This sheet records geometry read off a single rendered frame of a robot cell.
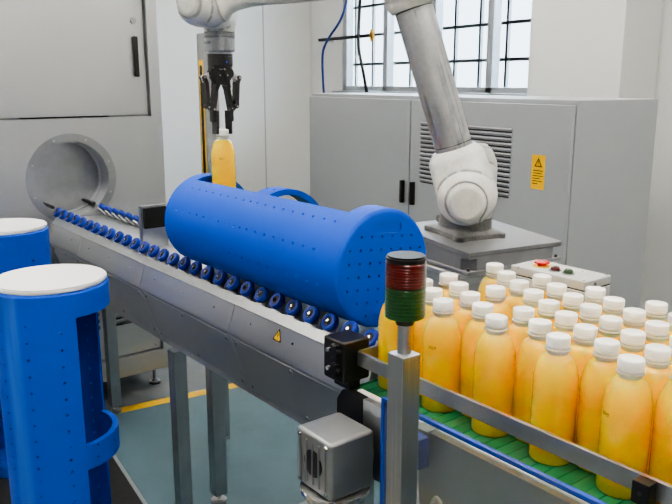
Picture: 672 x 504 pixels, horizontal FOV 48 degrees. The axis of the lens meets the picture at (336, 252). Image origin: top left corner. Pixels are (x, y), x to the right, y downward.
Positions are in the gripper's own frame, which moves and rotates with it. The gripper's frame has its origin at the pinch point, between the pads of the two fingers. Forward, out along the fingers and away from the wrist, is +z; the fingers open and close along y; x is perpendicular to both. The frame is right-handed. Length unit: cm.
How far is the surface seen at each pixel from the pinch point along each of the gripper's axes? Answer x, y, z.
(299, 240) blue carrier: 60, 14, 25
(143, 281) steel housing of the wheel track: -32, 14, 54
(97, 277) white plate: 21, 49, 36
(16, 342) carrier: 21, 70, 49
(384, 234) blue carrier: 75, 1, 22
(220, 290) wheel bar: 17, 12, 47
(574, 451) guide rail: 143, 22, 43
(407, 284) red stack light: 123, 39, 18
